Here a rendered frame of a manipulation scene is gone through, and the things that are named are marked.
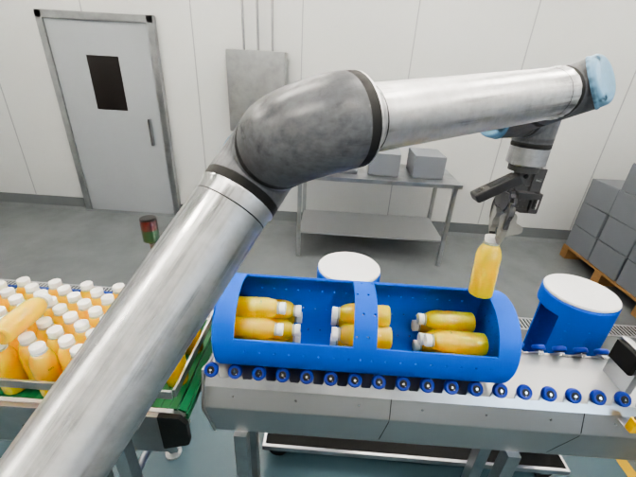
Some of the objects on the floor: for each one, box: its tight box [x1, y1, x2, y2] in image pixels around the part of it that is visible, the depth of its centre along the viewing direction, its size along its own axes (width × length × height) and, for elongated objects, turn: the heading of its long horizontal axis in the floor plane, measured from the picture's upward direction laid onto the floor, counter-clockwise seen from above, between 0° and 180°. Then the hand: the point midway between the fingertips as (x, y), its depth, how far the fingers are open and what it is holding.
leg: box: [250, 432, 260, 477], centre depth 152 cm, size 6×6×63 cm
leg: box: [461, 449, 491, 477], centre depth 150 cm, size 6×6×63 cm
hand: (493, 236), depth 95 cm, fingers closed on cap, 4 cm apart
